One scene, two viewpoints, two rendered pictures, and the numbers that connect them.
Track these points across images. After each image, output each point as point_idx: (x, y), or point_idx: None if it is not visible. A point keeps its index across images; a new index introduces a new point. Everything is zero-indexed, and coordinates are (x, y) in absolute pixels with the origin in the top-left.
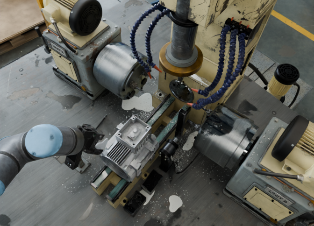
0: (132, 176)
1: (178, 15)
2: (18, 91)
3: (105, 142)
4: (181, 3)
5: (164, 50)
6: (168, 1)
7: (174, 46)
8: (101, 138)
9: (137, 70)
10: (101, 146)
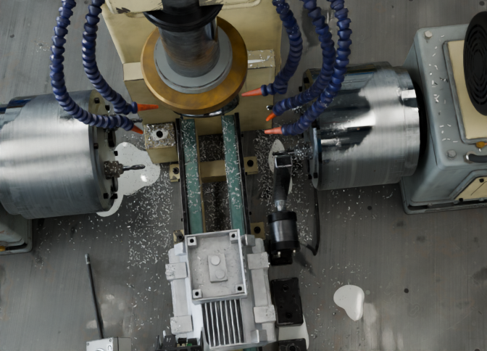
0: (273, 337)
1: (176, 11)
2: None
3: (204, 336)
4: None
5: (153, 74)
6: (138, 0)
7: (185, 61)
8: (203, 342)
9: (98, 138)
10: (204, 350)
